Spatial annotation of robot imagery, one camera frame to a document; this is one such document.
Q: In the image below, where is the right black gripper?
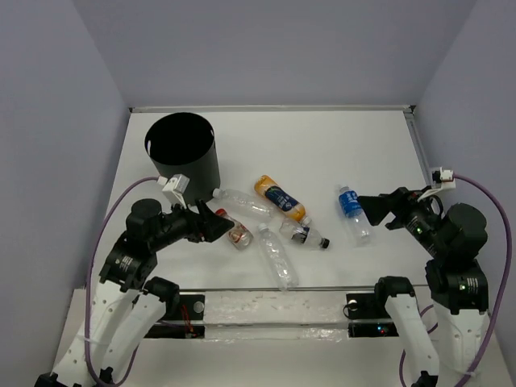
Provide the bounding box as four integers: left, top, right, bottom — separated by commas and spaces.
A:
356, 184, 448, 256

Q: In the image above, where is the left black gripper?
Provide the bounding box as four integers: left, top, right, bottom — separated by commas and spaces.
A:
151, 197, 235, 249

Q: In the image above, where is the clear bottle red cap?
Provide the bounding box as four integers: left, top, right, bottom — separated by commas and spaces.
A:
215, 208, 253, 251

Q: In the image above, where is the clear crinkled bottle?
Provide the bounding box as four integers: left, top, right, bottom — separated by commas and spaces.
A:
212, 188, 273, 223

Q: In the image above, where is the clear bottle white cap front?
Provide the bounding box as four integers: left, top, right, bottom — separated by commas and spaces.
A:
257, 223, 299, 291

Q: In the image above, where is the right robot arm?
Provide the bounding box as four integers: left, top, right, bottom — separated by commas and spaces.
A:
358, 187, 497, 386

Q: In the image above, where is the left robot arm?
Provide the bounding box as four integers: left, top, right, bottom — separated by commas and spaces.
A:
36, 198, 234, 386

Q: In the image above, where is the black cylindrical bin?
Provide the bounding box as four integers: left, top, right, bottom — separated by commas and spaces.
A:
144, 112, 221, 206

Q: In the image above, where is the blue label water bottle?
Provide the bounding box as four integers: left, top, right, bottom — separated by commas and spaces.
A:
338, 185, 372, 246

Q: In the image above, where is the orange bottle blue label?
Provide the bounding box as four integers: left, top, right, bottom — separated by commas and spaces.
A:
254, 175, 306, 223

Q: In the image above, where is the clear bottle black label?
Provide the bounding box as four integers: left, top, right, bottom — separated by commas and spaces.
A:
279, 218, 330, 250

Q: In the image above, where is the clear tape strip front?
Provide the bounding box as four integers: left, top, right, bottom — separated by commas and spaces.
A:
203, 290, 348, 342

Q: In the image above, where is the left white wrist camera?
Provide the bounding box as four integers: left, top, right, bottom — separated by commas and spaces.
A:
157, 174, 190, 208

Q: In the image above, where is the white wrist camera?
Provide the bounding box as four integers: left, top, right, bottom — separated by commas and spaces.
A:
157, 174, 190, 208
418, 167, 456, 202

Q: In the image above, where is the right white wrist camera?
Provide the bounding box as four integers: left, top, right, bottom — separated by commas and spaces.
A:
418, 167, 456, 202

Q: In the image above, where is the aluminium rail right edge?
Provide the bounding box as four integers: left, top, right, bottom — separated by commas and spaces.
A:
403, 107, 431, 185

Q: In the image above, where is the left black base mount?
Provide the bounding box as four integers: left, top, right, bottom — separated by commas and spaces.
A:
145, 293, 206, 339

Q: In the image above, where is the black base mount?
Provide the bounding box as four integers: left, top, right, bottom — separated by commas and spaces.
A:
343, 293, 398, 339
145, 293, 206, 339

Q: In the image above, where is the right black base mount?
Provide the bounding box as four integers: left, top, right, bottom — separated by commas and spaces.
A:
343, 293, 398, 339

